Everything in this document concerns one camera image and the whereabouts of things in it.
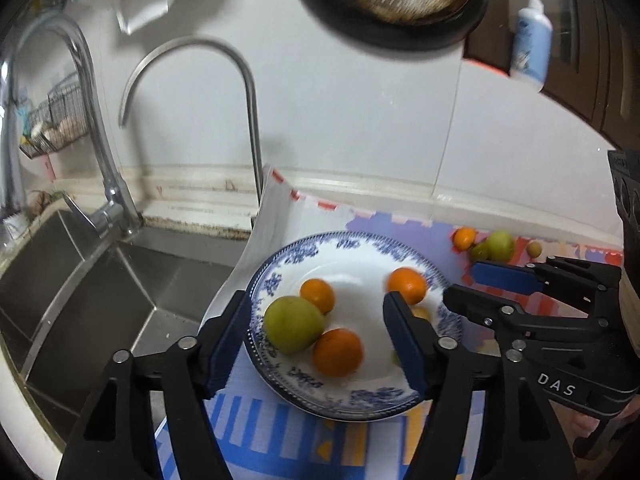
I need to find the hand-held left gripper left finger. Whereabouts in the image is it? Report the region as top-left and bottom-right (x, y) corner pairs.
(56, 290), (251, 480)

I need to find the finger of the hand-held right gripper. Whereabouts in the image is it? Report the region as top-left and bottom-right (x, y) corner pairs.
(471, 256), (623, 311)
(442, 284), (608, 346)

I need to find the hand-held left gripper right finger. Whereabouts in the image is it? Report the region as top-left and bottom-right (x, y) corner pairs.
(382, 291), (571, 480)

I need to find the blue patterned white plate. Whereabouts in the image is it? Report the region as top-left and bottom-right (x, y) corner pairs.
(244, 231), (463, 422)

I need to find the green apple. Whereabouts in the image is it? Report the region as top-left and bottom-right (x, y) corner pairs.
(482, 231), (516, 262)
(263, 296), (326, 352)

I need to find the person's right hand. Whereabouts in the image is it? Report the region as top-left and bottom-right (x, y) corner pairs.
(552, 405), (608, 458)

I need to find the colourful patterned mat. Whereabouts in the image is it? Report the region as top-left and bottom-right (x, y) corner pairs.
(152, 164), (626, 480)

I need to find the stainless steel sink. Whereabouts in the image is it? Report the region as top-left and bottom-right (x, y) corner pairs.
(0, 207), (251, 441)

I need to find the white blue pump bottle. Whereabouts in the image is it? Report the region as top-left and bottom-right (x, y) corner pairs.
(510, 0), (553, 93)

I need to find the slim gooseneck faucet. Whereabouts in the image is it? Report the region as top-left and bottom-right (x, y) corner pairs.
(118, 36), (265, 211)

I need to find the large chrome faucet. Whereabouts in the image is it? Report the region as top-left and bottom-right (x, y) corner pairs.
(0, 12), (143, 238)

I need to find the black frying pan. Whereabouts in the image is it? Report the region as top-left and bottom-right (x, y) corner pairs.
(290, 0), (488, 51)

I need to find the dark wooden window frame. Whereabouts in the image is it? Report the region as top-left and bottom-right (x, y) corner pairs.
(462, 0), (640, 146)

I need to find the black wire basket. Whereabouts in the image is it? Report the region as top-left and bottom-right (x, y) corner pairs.
(19, 72), (93, 160)

